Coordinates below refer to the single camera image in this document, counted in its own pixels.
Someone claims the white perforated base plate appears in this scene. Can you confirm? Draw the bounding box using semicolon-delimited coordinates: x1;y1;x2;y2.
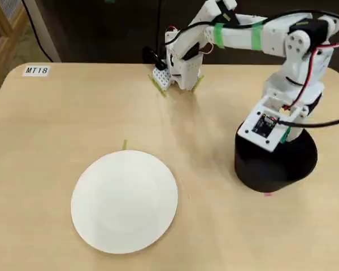
152;67;173;91

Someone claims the long green tape strip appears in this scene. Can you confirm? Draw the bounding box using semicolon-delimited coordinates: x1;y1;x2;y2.
148;75;167;98
192;73;205;93

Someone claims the black bin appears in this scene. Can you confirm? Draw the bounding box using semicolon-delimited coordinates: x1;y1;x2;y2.
233;121;319;194

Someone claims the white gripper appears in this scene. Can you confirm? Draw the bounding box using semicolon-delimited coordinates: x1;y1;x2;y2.
264;70;325;142

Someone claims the wooden shelf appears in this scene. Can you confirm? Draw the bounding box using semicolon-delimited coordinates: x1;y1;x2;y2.
0;0;28;111

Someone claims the white paper plate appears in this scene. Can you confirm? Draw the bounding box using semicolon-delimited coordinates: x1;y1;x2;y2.
70;149;179;254

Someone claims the white MT18 label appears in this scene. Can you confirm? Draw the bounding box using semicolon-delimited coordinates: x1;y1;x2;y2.
22;65;51;77

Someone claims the green tape band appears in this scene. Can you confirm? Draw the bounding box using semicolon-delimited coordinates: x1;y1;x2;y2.
214;23;225;49
250;24;264;52

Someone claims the red servo wire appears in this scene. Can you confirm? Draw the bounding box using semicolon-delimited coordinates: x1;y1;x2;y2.
282;28;339;111

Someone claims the thick black camera cable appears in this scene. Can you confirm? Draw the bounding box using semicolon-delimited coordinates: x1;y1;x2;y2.
165;10;339;128

